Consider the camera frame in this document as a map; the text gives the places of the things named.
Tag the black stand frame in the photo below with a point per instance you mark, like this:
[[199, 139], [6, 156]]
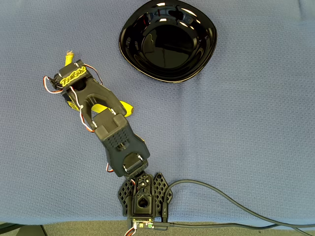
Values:
[[9, 227]]

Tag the blue woven table cloth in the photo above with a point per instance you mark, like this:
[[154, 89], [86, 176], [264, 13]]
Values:
[[246, 123]]

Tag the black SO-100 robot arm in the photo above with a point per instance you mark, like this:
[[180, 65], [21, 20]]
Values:
[[115, 132]]

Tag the yellow banana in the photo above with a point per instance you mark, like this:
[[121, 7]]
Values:
[[128, 108]]

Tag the black glossy bowl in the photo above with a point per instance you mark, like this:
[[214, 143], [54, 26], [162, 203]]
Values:
[[167, 49]]

